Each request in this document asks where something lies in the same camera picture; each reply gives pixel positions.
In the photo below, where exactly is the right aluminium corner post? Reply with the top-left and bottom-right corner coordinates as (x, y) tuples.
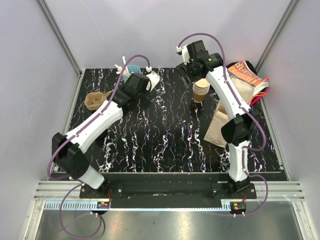
(255, 0), (300, 72)

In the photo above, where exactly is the brown paper takeout bag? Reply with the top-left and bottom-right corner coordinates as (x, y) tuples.
(204, 77), (255, 148)

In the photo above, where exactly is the aluminium frame rail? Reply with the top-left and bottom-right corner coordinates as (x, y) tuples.
(33, 180), (305, 212)

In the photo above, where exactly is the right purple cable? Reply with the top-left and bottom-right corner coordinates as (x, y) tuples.
(176, 33), (270, 217)

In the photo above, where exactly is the stack of black lids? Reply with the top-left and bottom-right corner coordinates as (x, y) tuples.
(95, 129), (108, 145)

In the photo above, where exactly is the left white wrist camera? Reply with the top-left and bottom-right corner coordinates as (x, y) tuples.
(145, 66), (160, 92)

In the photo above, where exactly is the aluminium corner post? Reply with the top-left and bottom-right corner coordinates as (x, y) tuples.
(255, 0), (300, 72)
(36, 0), (82, 76)

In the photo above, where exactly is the cardboard cup carrier stack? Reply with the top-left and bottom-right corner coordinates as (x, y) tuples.
(84, 90), (113, 111)

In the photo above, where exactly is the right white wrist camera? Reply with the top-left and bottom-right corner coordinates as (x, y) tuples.
(176, 44), (194, 65)

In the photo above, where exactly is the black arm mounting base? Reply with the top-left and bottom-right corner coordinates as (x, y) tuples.
(79, 172), (257, 200)

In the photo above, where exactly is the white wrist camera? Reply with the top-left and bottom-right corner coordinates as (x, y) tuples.
(145, 66), (160, 92)
(176, 44), (194, 65)

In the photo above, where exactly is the left aluminium corner post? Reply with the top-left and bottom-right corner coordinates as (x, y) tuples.
(36, 0), (82, 76)

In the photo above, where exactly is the blue cup with stirrers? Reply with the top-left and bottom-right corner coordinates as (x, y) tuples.
(122, 64), (141, 83)

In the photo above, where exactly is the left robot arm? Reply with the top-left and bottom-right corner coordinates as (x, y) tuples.
(51, 71), (160, 198)

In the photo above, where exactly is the stack of paper cups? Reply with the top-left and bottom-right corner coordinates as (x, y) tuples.
(192, 78), (211, 103)

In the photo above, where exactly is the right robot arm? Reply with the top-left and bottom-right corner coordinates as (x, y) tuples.
(176, 40), (259, 199)

